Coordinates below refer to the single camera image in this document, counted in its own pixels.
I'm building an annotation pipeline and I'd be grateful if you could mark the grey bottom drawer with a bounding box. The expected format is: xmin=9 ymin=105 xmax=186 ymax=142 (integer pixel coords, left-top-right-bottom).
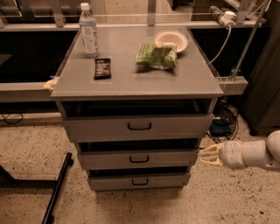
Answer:
xmin=88 ymin=166 xmax=190 ymax=191

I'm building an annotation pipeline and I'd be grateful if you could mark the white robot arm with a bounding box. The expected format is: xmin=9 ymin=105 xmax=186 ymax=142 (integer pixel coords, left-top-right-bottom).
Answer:
xmin=198 ymin=130 xmax=280 ymax=172

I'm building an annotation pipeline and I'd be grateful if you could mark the white paper bowl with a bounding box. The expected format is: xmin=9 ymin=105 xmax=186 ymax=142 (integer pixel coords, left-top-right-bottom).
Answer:
xmin=154 ymin=30 xmax=189 ymax=53

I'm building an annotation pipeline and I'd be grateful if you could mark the black cable bundle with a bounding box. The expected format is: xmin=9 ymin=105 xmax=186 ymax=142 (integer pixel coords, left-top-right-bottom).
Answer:
xmin=199 ymin=104 xmax=240 ymax=147

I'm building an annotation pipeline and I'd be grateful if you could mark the yellow tape scrap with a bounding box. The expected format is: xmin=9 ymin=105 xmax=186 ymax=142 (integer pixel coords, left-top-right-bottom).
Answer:
xmin=44 ymin=77 xmax=59 ymax=91

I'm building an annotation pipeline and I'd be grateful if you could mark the white power plug cable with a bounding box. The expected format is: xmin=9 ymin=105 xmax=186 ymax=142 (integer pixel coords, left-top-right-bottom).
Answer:
xmin=206 ymin=5 xmax=237 ymax=67

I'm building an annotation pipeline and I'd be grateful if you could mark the green chip bag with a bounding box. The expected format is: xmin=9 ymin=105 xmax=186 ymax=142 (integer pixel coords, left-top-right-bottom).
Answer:
xmin=136 ymin=44 xmax=177 ymax=70

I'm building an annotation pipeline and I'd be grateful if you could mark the grey drawer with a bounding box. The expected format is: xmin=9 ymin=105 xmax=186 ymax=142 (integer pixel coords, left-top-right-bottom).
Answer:
xmin=62 ymin=99 xmax=213 ymax=143
xmin=78 ymin=138 xmax=199 ymax=170
xmin=88 ymin=166 xmax=190 ymax=191

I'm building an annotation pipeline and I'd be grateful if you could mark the dark grey side cabinet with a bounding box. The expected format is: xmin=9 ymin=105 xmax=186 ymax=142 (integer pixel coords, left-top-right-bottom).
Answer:
xmin=240 ymin=0 xmax=280 ymax=136

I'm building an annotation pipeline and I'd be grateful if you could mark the blue box on floor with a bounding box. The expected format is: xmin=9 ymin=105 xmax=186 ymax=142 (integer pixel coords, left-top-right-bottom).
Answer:
xmin=209 ymin=119 xmax=232 ymax=137

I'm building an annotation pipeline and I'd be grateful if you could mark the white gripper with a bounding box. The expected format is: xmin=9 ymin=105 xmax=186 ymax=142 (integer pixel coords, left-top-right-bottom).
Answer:
xmin=198 ymin=141 xmax=244 ymax=169

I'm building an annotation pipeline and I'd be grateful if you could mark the black metal floor stand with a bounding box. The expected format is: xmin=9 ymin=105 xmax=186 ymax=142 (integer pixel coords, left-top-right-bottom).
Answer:
xmin=0 ymin=152 xmax=74 ymax=224

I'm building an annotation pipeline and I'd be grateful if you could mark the grey drawer cabinet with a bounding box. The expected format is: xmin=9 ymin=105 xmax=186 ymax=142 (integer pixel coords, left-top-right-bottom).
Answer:
xmin=50 ymin=25 xmax=224 ymax=192

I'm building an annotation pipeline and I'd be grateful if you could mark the black cable on floor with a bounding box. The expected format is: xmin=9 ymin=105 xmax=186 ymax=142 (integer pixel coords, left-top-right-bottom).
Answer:
xmin=0 ymin=112 xmax=25 ymax=124

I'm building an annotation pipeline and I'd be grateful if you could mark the black snack packet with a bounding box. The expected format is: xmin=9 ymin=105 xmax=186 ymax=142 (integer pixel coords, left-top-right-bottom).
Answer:
xmin=94 ymin=59 xmax=111 ymax=80

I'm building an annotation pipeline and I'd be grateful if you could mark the grey top drawer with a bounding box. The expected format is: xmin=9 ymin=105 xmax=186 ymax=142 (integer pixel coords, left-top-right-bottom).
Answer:
xmin=62 ymin=99 xmax=213 ymax=143

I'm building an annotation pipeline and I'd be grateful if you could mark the clear plastic water bottle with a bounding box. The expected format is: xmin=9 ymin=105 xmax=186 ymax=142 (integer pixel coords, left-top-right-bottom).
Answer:
xmin=79 ymin=3 xmax=99 ymax=58

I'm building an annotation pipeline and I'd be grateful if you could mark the grey metal rail frame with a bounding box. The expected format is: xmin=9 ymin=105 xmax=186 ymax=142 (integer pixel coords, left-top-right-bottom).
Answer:
xmin=0 ymin=0 xmax=271 ymax=102

